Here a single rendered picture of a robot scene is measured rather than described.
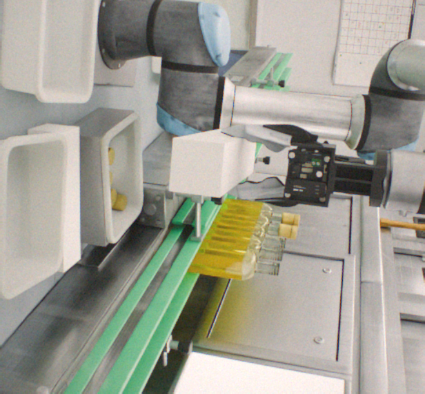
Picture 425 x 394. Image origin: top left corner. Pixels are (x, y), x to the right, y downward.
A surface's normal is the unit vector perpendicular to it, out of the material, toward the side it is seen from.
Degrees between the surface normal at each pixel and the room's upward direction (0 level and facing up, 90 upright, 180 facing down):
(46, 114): 0
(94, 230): 90
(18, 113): 0
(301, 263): 90
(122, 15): 72
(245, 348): 90
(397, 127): 78
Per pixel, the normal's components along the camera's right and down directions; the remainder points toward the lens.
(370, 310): 0.03, -0.91
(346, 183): -0.23, 0.13
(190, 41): -0.16, 0.33
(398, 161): -0.11, -0.58
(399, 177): -0.21, -0.09
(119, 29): 0.04, 0.41
